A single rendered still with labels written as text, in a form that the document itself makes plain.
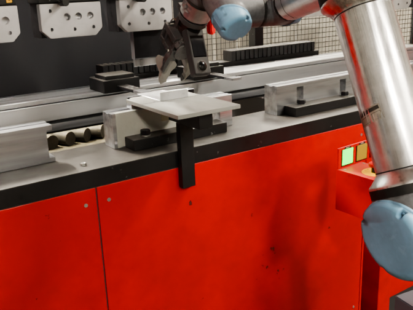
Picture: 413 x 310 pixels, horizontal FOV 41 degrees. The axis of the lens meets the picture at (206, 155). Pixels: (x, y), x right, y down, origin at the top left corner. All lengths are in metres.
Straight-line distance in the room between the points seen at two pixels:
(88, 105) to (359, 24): 1.06
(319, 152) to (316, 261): 0.38
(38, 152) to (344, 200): 0.83
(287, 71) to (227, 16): 1.00
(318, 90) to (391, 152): 1.12
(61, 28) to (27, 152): 0.31
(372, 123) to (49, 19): 0.83
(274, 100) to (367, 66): 0.99
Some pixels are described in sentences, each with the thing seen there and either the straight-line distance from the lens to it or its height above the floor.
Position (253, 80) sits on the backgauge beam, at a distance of 2.03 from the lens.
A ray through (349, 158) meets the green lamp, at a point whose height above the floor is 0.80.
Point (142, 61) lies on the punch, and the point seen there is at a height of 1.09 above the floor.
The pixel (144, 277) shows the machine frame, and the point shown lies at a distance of 1.51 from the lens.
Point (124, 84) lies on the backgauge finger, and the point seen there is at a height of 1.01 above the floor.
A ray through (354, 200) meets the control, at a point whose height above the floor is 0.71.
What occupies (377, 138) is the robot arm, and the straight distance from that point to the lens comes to 0.81.
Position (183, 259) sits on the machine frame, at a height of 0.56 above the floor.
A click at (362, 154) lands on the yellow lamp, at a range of 1.65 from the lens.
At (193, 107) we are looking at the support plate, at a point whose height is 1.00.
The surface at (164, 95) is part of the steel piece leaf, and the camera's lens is 1.44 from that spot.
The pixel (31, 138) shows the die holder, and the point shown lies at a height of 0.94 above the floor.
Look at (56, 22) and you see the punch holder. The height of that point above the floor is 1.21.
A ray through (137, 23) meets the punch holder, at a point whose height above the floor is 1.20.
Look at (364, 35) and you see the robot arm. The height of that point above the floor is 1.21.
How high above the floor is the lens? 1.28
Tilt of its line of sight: 17 degrees down
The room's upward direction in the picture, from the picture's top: 2 degrees counter-clockwise
